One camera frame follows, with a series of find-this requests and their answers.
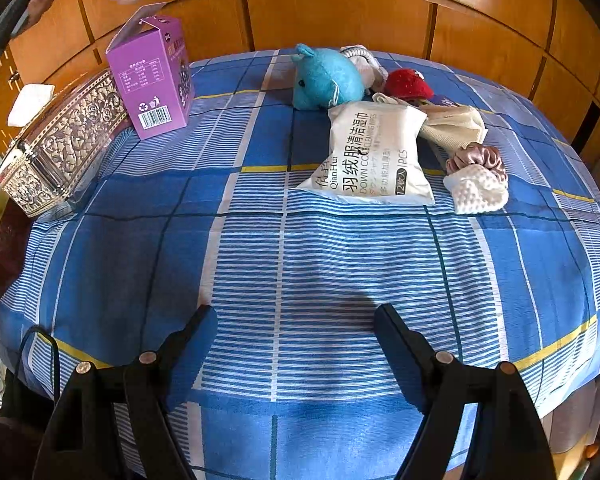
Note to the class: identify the white tissue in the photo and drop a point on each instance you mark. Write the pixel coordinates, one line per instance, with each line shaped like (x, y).
(30, 102)

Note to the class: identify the ornate silver tissue box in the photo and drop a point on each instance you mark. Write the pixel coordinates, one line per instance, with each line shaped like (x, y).
(65, 145)

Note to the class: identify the white wet wipes packet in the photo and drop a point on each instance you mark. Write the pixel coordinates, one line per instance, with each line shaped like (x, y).
(370, 155)

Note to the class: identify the blue plaid bedsheet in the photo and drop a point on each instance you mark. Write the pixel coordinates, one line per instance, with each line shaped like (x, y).
(300, 260)

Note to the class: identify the white sock with blue stripe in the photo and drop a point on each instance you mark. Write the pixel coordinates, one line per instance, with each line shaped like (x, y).
(367, 67)

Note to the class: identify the cream mesh bag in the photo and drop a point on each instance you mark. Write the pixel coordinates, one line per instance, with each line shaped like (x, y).
(455, 125)

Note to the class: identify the wooden wardrobe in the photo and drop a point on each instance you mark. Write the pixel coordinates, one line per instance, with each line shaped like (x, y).
(330, 5)

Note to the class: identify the blue plush toy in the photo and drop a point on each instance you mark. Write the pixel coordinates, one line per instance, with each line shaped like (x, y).
(325, 80)

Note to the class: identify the pink satin scrunchie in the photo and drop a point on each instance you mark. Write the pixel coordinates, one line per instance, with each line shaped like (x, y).
(480, 157)

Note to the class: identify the white dotted cloth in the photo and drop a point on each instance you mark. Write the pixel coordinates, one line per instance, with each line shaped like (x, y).
(475, 192)

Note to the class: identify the red plush item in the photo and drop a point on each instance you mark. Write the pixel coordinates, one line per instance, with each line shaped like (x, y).
(405, 85)

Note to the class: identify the purple cardboard box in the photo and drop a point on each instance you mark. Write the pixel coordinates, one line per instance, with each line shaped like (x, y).
(150, 85)

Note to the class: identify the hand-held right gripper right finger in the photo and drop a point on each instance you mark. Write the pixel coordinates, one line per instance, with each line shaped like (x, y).
(395, 350)

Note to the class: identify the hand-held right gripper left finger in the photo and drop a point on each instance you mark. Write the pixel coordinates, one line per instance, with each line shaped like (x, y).
(200, 340)

